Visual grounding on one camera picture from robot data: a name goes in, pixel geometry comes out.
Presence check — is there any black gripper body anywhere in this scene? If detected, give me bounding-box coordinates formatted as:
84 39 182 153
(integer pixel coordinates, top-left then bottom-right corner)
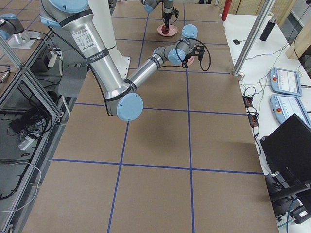
163 13 170 22
182 54 193 64

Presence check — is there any pink bowl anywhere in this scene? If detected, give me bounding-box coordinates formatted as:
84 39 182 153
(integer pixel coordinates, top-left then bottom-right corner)
181 55 195 67

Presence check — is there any red apple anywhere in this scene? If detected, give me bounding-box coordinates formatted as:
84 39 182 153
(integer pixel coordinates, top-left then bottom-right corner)
161 26 170 35

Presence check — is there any pink plate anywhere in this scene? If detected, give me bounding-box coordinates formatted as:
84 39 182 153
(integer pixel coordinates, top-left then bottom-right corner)
157 24 178 37

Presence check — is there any small black square device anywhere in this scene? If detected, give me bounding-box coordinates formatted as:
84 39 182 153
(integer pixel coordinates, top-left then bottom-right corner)
233 39 240 45

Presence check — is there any red fire extinguisher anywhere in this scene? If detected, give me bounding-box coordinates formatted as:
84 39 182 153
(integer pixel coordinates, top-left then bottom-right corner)
221 0 232 21

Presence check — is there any far orange black hub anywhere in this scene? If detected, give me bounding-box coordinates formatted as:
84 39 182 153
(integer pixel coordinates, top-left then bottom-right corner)
242 95 253 108

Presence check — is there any orange black hub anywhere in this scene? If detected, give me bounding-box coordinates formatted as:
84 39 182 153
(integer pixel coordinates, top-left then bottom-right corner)
247 113 259 128
242 95 253 108

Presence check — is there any black water bottle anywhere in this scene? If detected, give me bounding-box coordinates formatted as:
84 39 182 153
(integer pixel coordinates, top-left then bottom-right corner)
259 17 277 41

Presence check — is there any near orange black hub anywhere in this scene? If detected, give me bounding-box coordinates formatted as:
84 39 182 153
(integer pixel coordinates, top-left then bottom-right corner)
247 113 259 128

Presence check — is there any far blue teach pendant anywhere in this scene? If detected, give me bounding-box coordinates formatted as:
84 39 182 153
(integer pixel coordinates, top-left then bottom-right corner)
269 67 302 97

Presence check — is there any blue teach pendant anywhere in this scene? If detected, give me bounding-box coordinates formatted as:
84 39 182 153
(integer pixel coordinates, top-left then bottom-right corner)
269 67 302 97
270 94 311 127

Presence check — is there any near blue teach pendant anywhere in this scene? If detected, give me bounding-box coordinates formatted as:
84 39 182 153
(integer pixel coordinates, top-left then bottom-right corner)
270 94 311 127

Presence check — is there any black laptop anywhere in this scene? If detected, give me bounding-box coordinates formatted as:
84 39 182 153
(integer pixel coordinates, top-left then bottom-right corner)
259 113 311 185

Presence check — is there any white power adapter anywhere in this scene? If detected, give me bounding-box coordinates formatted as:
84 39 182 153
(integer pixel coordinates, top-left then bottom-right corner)
18 136 34 150

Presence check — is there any black power supply box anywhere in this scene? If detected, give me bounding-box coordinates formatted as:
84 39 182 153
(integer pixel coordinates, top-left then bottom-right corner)
290 206 311 224

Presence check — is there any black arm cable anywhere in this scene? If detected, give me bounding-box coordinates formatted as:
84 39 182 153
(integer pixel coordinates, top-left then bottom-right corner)
175 38 211 72

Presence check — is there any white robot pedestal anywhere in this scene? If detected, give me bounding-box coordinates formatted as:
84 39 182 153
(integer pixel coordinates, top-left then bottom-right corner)
88 0 131 79

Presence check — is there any aluminium frame post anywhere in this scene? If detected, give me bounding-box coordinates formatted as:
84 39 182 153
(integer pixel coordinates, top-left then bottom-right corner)
232 0 275 81

